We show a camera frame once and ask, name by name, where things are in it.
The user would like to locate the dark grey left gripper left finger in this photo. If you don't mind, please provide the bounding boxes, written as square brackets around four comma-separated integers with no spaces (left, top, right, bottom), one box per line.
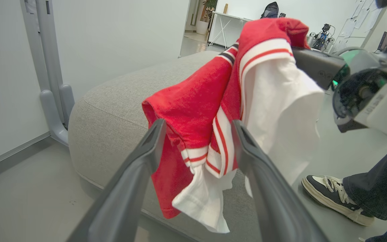
[67,119,167,242]

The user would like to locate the dark and white sneaker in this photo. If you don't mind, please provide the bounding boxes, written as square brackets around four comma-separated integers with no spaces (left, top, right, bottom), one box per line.
[301,175,376,227]

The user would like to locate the red and white striped garment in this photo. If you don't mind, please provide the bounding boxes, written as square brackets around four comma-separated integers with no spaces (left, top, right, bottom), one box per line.
[142,17,325,234]

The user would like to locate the green potted plant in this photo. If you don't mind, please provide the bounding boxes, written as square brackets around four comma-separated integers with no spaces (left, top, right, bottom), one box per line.
[200,0,218,23]

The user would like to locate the white folding table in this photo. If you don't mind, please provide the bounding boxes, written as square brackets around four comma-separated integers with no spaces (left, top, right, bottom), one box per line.
[208,11,255,49]

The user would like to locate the white plant pot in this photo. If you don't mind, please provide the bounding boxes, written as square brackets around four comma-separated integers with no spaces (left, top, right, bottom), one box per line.
[196,20,211,35]

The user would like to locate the black backpack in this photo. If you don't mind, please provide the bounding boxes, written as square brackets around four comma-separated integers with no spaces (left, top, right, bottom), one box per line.
[260,1,280,19]

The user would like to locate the grey fabric sofa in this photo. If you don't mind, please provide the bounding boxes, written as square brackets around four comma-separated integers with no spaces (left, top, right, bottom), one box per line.
[68,50,315,242]

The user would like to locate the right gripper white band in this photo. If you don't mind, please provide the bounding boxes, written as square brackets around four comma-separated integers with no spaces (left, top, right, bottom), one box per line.
[292,36,387,135]

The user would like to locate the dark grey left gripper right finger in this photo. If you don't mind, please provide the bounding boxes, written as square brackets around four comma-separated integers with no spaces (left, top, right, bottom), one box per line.
[231,120,330,242]

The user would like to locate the paper sheets on wall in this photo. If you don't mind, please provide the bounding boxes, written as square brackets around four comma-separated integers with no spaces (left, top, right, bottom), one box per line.
[339,0,383,39]

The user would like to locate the small robot on stand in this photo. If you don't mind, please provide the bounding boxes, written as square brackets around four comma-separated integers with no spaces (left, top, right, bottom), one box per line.
[309,24,336,51]

